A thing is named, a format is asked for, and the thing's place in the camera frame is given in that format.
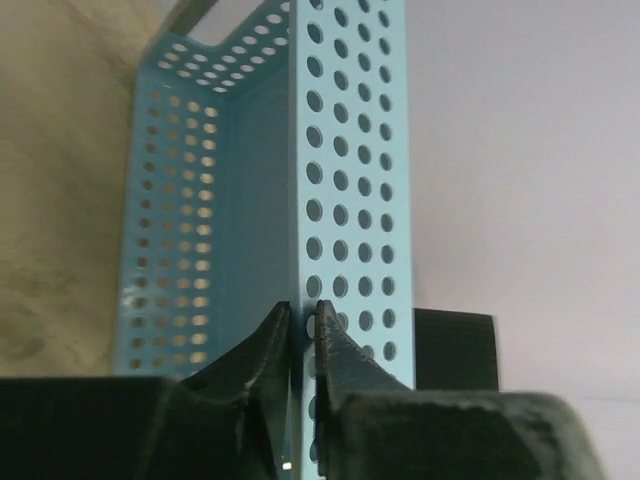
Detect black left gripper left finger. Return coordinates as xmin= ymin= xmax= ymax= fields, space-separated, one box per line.
xmin=1 ymin=302 xmax=291 ymax=479

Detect light blue perforated basket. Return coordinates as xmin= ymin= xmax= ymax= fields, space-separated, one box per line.
xmin=112 ymin=1 xmax=415 ymax=479

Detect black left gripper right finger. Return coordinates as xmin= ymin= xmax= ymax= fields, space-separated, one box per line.
xmin=314 ymin=301 xmax=605 ymax=479

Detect large black ribbed bin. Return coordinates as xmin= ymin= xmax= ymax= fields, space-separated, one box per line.
xmin=414 ymin=308 xmax=500 ymax=391

